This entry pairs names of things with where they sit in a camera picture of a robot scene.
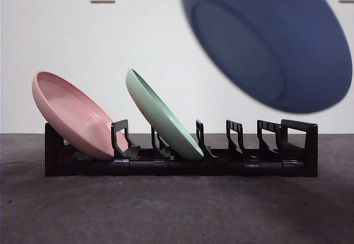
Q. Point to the blue round plate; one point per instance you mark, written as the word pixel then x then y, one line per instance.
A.
pixel 262 47

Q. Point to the green round plate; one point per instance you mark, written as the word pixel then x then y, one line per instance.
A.
pixel 163 122

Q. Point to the pink round plate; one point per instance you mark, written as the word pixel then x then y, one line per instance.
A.
pixel 69 108

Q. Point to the black plastic dish rack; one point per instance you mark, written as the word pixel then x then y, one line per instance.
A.
pixel 193 169

